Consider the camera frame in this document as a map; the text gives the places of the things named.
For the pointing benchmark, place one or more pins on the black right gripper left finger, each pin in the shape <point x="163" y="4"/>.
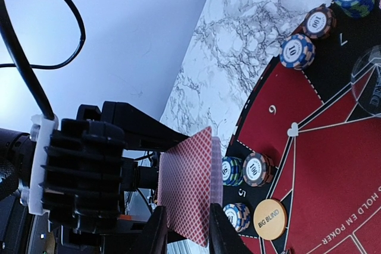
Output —
<point x="153" y="239"/>

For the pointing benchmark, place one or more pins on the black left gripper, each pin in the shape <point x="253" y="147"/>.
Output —
<point x="76" y="171"/>

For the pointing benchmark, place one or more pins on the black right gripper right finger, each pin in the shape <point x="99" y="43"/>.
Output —
<point x="223" y="237"/>

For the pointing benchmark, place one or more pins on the white blue chip pile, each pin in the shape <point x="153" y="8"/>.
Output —
<point x="239" y="215"/>
<point x="297" y="52"/>

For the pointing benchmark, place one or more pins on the orange round blind button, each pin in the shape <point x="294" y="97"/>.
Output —
<point x="270" y="219"/>

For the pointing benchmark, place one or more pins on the small orange black chip pile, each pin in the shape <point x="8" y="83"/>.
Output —
<point x="258" y="169"/>

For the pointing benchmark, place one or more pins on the blue green chip stack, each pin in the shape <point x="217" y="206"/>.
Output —
<point x="319" y="23"/>

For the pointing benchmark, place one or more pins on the clear round dealer button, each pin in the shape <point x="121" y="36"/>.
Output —
<point x="365" y="81"/>

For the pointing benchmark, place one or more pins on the red playing card deck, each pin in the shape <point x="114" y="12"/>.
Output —
<point x="216" y="172"/>

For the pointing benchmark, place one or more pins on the round red black poker mat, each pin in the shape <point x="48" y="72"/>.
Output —
<point x="325" y="148"/>

